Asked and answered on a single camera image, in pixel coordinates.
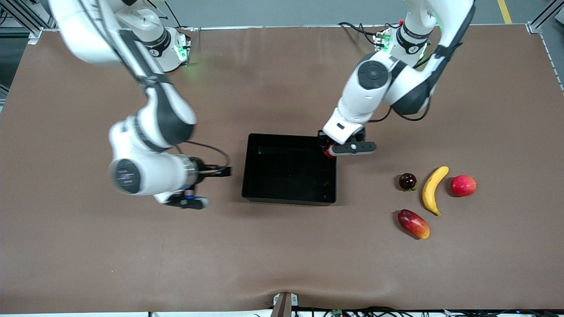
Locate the black plastic box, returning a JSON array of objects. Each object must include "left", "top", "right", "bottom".
[{"left": 241, "top": 133, "right": 338, "bottom": 206}]

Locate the yellow banana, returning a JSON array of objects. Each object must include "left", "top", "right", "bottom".
[{"left": 422, "top": 166, "right": 450, "bottom": 217}]

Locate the dark purple mangosteen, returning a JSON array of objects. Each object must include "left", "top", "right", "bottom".
[{"left": 399, "top": 173, "right": 418, "bottom": 192}]

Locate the brown table mat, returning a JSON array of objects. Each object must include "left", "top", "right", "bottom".
[{"left": 0, "top": 24, "right": 564, "bottom": 314}]

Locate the red yellow mango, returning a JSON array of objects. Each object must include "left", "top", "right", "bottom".
[{"left": 397, "top": 209, "right": 430, "bottom": 240}]

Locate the red peach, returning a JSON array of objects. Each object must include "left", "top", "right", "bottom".
[{"left": 450, "top": 175, "right": 477, "bottom": 197}]

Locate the black left arm base cable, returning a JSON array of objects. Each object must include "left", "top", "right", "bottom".
[{"left": 338, "top": 21, "right": 399, "bottom": 47}]

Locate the black arm base cable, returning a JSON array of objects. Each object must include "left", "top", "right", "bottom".
[
  {"left": 338, "top": 21, "right": 399, "bottom": 47},
  {"left": 165, "top": 0, "right": 183, "bottom": 29}
]

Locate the black right arm base cable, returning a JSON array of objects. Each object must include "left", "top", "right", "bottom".
[{"left": 165, "top": 0, "right": 183, "bottom": 29}]

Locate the aluminium frame profile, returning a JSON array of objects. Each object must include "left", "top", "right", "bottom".
[
  {"left": 527, "top": 0, "right": 564, "bottom": 34},
  {"left": 0, "top": 0, "right": 58, "bottom": 44}
]

